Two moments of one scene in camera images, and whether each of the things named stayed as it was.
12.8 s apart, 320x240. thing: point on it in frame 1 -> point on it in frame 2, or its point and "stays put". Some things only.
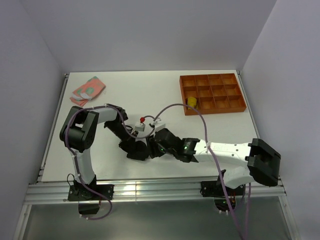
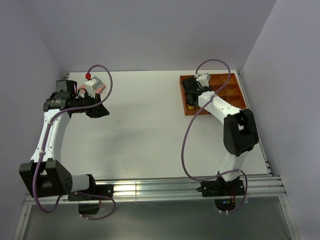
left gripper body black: x=119 y=131 -> x=79 y=111
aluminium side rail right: x=248 y=103 stays put
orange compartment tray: x=212 y=93 stays put
